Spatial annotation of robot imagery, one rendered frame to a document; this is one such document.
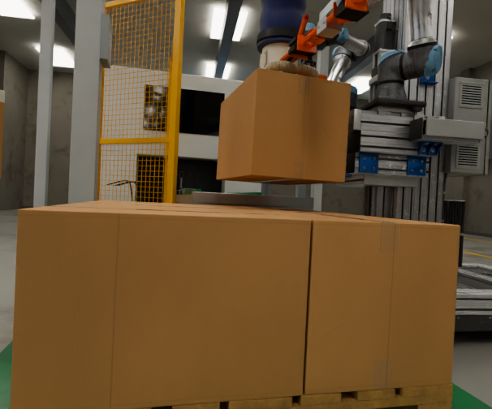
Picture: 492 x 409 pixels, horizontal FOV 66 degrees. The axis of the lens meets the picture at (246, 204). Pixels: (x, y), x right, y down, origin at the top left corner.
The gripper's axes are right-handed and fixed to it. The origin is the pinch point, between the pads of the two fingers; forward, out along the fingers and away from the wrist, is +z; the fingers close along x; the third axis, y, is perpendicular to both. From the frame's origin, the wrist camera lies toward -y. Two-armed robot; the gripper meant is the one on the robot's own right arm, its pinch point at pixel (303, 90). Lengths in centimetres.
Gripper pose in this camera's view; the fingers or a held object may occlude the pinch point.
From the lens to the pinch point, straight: 224.3
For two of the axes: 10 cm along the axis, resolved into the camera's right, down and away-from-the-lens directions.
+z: -0.5, 10.0, 0.0
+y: 2.9, 0.2, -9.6
